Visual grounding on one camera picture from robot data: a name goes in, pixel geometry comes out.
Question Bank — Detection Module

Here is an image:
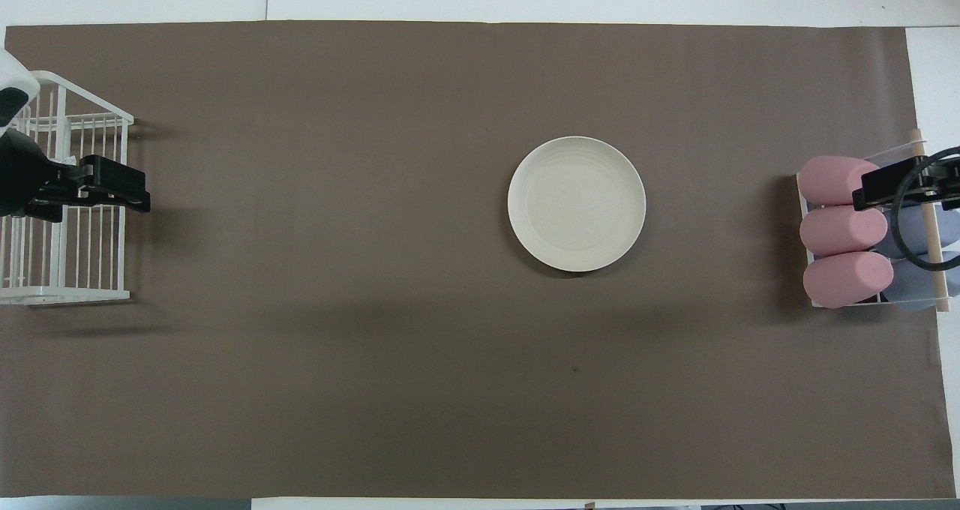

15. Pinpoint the pink plastic cup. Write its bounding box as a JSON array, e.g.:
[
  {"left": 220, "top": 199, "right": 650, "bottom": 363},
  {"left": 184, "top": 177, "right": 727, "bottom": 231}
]
[
  {"left": 797, "top": 156, "right": 890, "bottom": 206},
  {"left": 799, "top": 205, "right": 889, "bottom": 258},
  {"left": 803, "top": 251, "right": 895, "bottom": 309}
]

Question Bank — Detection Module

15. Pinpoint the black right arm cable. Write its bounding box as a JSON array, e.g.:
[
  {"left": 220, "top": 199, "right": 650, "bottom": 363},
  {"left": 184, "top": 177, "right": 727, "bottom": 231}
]
[{"left": 886, "top": 147, "right": 960, "bottom": 272}]

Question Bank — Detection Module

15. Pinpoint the white wire dish rack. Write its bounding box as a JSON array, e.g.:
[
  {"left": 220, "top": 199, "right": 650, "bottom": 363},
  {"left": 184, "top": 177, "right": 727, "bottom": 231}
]
[{"left": 0, "top": 71, "right": 135, "bottom": 305}]

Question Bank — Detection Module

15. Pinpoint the cup rack with wooden rod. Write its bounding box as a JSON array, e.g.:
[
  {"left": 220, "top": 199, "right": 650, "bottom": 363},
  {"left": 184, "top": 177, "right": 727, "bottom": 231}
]
[{"left": 796, "top": 128, "right": 953, "bottom": 315}]

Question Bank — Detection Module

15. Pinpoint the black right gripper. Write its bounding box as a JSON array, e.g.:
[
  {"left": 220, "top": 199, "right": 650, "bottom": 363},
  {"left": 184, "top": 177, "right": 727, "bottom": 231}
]
[{"left": 852, "top": 148, "right": 960, "bottom": 212}]

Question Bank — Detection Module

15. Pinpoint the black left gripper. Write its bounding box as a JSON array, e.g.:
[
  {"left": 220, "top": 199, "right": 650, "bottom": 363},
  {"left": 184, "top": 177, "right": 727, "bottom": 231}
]
[{"left": 0, "top": 130, "right": 152, "bottom": 224}]

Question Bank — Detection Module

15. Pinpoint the brown table mat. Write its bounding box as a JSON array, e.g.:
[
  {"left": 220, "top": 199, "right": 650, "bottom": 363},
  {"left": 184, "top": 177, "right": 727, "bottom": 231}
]
[{"left": 0, "top": 20, "right": 958, "bottom": 500}]

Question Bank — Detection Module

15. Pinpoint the cream round plate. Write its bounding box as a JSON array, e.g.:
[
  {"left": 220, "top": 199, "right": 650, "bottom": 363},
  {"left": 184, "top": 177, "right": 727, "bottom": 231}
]
[{"left": 508, "top": 136, "right": 647, "bottom": 273}]

